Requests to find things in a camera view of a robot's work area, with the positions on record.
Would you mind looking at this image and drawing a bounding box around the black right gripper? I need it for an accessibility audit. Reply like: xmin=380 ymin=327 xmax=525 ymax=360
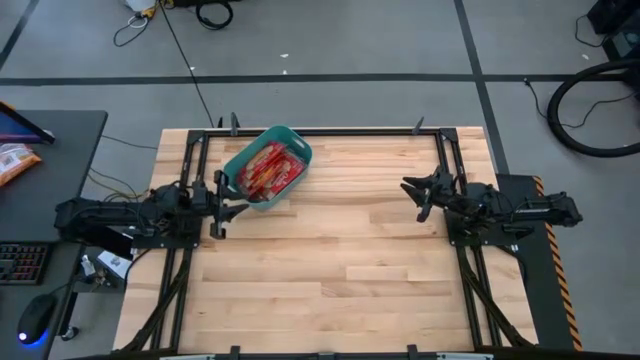
xmin=399 ymin=166 xmax=472 ymax=224

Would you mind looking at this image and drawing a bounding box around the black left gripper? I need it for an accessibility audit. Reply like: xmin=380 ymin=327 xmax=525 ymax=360
xmin=189 ymin=169 xmax=251 ymax=241

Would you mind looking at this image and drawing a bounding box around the teal plastic basket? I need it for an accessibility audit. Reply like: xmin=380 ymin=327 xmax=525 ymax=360
xmin=222 ymin=124 xmax=314 ymax=212

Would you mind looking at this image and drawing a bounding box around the small white box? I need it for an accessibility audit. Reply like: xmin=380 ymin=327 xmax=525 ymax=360
xmin=96 ymin=249 xmax=133 ymax=280

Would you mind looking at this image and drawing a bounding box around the black mat with hazard stripe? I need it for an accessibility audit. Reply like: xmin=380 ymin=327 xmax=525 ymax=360
xmin=494 ymin=173 xmax=585 ymax=352

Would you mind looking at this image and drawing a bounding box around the black desk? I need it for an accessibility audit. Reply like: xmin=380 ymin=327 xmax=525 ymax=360
xmin=0 ymin=109 xmax=109 ymax=360

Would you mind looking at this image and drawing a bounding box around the white container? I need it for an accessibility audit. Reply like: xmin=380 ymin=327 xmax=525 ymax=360
xmin=123 ymin=0 xmax=159 ymax=14

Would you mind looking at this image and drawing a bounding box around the backlit black keyboard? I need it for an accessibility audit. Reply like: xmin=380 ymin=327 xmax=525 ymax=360
xmin=0 ymin=242 xmax=52 ymax=287

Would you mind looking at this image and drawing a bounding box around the orange snack bag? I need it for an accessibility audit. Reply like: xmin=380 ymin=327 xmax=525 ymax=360
xmin=0 ymin=143 xmax=43 ymax=188

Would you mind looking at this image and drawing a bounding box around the black computer mouse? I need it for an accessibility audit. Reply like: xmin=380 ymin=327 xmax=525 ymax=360
xmin=17 ymin=293 xmax=58 ymax=347

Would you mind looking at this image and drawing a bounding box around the black computer monitor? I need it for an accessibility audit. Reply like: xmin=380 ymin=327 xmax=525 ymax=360
xmin=0 ymin=99 xmax=57 ymax=146

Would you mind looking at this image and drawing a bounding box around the black equipment case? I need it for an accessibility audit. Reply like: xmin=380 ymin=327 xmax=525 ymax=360
xmin=586 ymin=0 xmax=640 ymax=62

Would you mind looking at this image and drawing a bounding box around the long black floor cable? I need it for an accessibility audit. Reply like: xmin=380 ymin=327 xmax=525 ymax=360
xmin=158 ymin=0 xmax=217 ymax=129

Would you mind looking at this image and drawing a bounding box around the thin black floor cable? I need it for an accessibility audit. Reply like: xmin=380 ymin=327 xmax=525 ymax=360
xmin=522 ymin=76 xmax=637 ymax=130
xmin=573 ymin=13 xmax=609 ymax=49

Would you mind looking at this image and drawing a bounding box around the thick black hose ring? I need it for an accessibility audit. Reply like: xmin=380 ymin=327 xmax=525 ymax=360
xmin=546 ymin=58 xmax=640 ymax=159

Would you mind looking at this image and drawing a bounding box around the black coiled cable loop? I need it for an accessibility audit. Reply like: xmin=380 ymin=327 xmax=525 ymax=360
xmin=194 ymin=0 xmax=235 ymax=31

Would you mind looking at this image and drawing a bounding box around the thin black cable loop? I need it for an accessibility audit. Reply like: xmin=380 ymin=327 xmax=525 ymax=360
xmin=112 ymin=14 xmax=152 ymax=48

